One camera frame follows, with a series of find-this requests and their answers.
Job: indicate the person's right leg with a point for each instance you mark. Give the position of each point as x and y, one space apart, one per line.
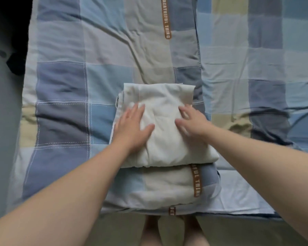
196 232

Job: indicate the person's right forearm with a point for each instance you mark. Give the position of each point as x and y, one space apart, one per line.
267 171

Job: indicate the person's right hand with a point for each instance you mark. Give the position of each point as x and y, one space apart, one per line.
195 125

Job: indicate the person's left leg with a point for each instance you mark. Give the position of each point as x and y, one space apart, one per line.
150 232

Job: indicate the person's left forearm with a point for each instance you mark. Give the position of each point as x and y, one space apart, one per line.
56 202

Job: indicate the beige jeans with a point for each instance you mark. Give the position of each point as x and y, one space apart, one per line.
164 146

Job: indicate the person's left hand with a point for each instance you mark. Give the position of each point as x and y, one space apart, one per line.
131 130

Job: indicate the person's leg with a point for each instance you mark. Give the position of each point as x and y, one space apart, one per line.
150 232
196 232

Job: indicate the bed with plaid sheet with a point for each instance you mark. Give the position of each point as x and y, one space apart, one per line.
256 59

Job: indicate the plaid quilt with orange tags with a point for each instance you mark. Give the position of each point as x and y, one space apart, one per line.
66 74

